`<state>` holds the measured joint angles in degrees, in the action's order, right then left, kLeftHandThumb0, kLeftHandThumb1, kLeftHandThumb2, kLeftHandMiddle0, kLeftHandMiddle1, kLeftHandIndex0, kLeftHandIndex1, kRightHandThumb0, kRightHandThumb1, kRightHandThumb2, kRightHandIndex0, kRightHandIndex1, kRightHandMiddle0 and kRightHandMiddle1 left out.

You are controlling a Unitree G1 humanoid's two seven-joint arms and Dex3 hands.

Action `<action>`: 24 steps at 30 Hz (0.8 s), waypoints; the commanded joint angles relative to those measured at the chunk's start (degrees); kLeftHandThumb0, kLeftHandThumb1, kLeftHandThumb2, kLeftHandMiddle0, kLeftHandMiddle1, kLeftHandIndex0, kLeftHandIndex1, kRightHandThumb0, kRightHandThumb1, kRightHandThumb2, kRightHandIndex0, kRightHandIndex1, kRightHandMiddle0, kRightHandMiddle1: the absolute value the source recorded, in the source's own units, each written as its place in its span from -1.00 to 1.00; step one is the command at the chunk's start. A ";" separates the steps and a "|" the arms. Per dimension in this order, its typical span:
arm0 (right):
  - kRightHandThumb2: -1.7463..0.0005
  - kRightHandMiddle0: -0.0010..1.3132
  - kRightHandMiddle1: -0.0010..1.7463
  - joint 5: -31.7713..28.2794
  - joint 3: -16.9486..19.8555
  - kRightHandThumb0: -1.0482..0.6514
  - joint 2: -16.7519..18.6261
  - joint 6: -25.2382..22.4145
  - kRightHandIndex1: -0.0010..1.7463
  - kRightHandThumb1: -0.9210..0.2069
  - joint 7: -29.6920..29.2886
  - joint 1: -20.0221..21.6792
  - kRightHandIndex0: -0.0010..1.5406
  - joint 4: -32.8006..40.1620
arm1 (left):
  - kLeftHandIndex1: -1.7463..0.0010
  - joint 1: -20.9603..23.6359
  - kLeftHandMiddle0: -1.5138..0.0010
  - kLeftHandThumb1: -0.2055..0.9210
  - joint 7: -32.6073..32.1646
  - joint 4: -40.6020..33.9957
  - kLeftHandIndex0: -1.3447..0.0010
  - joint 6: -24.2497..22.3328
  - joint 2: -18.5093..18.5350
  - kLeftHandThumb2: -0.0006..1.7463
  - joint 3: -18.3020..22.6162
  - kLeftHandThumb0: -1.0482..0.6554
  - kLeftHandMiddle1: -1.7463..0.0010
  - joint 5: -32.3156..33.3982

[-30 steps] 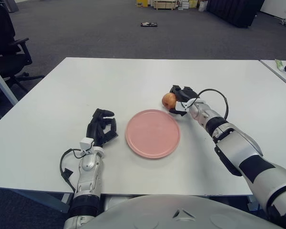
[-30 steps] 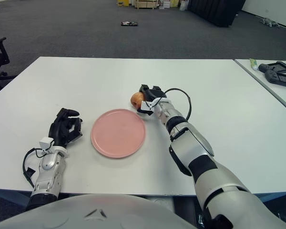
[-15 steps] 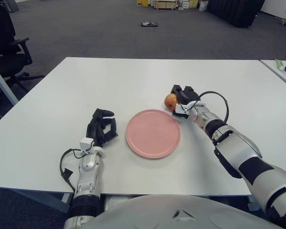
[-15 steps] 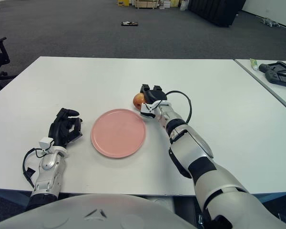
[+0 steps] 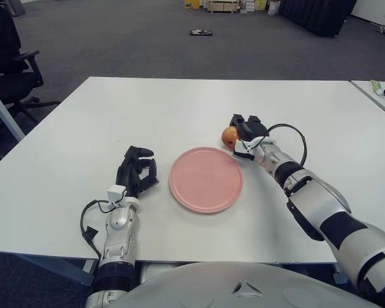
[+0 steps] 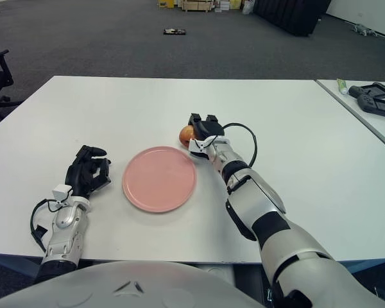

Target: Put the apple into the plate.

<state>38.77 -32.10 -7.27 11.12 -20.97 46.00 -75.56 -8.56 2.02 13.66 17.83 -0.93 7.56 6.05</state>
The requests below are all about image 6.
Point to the green white tube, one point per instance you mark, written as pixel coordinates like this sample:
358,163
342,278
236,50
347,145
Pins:
342,86

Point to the grey robot torso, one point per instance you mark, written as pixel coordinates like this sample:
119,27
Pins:
163,279

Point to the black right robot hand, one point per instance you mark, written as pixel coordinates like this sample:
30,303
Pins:
210,129

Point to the black handheld controller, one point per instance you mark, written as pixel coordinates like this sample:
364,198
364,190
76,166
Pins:
370,90
378,107

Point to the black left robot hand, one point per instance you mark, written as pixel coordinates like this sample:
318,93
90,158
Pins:
81,174

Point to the pink round plate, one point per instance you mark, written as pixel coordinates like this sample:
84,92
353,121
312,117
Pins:
159,179

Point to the flat black tray with items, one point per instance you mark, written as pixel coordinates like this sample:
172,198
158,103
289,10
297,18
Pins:
174,31

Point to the red yellow apple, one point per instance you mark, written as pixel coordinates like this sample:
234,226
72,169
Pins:
186,134

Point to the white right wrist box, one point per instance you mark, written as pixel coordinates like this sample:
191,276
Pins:
197,145

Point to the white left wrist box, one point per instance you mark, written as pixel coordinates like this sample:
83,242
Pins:
61,193

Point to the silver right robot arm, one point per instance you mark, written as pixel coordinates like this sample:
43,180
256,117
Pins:
263,199

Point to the grey quadruped robot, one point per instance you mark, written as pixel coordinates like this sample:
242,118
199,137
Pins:
364,29

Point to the black draped partition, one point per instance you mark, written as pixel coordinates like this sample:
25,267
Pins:
292,14

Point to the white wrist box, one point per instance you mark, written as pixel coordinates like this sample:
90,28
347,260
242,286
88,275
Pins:
197,145
61,193

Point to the wooden crate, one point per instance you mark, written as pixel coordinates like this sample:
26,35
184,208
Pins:
195,5

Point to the yellow box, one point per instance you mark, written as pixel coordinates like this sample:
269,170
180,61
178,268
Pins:
165,3

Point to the white plastic bag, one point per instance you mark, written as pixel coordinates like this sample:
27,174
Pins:
247,8

